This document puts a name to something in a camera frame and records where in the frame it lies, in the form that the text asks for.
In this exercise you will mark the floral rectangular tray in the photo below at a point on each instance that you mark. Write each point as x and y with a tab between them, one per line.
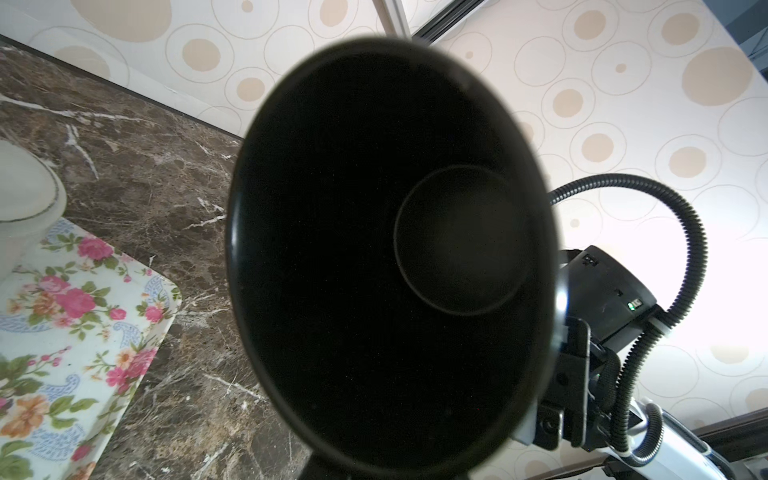
81	323

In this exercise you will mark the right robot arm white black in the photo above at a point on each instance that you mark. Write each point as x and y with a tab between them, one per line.
661	447

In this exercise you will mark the white mug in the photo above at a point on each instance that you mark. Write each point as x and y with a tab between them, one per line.
33	199

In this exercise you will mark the black mug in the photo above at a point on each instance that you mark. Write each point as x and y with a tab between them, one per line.
392	261

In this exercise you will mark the horizontal aluminium bar back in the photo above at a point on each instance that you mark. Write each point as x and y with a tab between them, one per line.
392	15

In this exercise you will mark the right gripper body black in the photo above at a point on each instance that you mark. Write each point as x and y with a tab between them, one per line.
607	310

